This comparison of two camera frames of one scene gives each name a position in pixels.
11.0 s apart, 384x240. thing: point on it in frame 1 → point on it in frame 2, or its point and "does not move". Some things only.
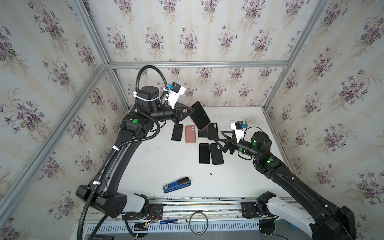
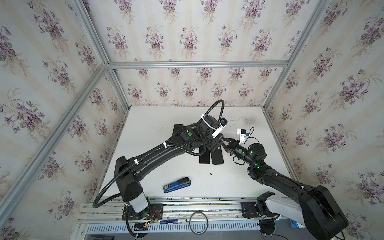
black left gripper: x=175 y=113 → x=212 y=147
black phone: x=204 y=153 does not move
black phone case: x=217 y=156 does not move
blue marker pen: x=172 y=221 does not move
